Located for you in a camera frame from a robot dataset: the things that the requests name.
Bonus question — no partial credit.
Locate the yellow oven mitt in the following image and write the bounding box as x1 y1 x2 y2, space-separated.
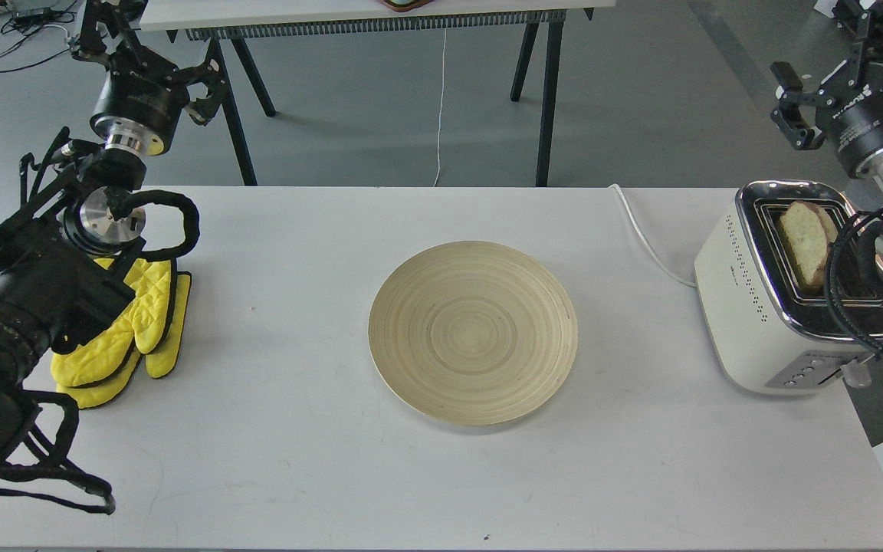
54 271 192 409
51 259 176 388

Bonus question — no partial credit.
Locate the round bamboo plate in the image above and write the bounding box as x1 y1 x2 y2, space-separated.
368 241 579 426

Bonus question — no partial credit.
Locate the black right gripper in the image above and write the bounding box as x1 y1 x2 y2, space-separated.
770 1 883 181

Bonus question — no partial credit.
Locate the background table with black legs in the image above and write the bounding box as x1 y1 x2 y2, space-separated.
140 1 616 186

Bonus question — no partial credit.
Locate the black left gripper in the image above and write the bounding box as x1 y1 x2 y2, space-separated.
70 1 230 156

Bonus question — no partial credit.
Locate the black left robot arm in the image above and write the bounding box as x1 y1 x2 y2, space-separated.
0 1 230 514

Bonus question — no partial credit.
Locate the slice of bread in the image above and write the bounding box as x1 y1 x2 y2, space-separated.
779 202 839 296

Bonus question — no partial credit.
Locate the upper yellow oven mitt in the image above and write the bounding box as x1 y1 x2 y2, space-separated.
51 259 176 388

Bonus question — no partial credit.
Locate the lower yellow oven mitt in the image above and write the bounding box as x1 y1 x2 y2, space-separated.
54 271 192 409

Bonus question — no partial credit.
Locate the white hanging cable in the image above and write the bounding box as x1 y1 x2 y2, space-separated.
433 28 448 187

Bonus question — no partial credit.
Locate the white toaster power cord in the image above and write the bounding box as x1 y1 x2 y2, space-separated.
609 183 698 288

